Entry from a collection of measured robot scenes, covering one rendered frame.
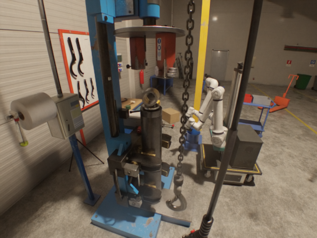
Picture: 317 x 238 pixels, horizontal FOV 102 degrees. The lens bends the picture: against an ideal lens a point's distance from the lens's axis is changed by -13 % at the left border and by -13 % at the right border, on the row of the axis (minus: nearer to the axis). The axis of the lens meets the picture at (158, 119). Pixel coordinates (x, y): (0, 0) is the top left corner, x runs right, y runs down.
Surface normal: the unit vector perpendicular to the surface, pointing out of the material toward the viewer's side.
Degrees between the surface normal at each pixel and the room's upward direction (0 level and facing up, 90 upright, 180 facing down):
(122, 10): 90
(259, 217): 0
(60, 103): 90
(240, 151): 90
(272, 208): 0
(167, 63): 90
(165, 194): 0
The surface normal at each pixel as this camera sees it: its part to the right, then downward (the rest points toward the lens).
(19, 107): -0.28, 0.40
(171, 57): 0.64, 0.32
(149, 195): 0.00, -0.91
